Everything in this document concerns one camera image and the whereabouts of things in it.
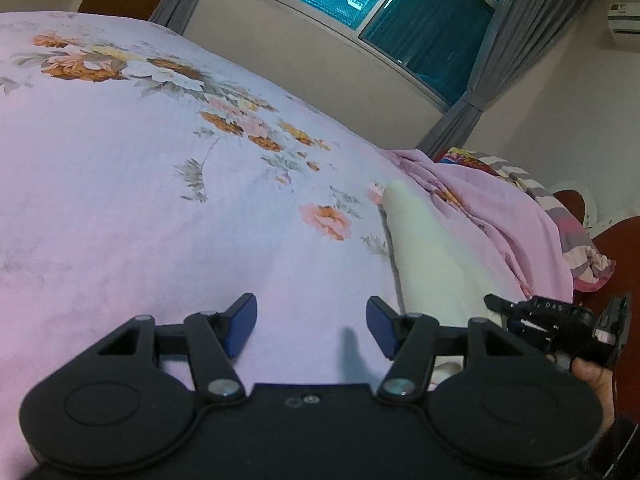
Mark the white air conditioner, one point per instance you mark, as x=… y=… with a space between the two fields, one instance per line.
x=625 y=20

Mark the dark red wooden furniture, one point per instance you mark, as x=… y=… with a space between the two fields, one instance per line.
x=627 y=255

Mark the pink floral bedsheet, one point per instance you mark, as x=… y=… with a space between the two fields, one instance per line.
x=150 y=200

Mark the person's right hand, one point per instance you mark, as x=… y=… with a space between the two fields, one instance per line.
x=595 y=385

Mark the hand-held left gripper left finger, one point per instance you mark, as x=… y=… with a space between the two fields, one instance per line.
x=241 y=327

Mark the striped colourful cloth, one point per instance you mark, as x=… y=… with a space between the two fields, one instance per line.
x=575 y=245

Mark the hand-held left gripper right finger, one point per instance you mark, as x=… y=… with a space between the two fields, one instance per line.
x=381 y=329

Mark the sliding glass window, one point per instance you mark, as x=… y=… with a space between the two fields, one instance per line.
x=390 y=5

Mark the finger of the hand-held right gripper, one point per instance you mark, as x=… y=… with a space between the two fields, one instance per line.
x=501 y=304

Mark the white curved frame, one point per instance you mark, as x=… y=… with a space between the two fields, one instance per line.
x=594 y=205

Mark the pink quilt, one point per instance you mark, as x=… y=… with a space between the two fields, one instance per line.
x=490 y=220

